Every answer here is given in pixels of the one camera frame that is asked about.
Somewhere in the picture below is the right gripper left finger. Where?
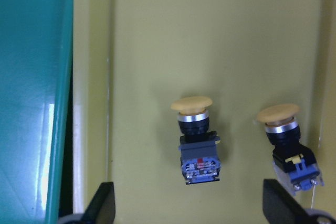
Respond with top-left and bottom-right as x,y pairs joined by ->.
57,182 -> 116,223

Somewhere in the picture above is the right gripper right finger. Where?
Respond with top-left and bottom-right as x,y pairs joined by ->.
262,179 -> 335,224

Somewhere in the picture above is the yellow push button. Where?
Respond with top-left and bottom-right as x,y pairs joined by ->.
171,96 -> 221,185
257,103 -> 324,196

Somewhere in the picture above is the yellow plastic tray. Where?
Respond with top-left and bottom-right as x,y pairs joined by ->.
73,0 -> 335,223

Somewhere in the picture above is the green plastic tray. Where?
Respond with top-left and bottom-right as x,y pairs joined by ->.
1,0 -> 73,223

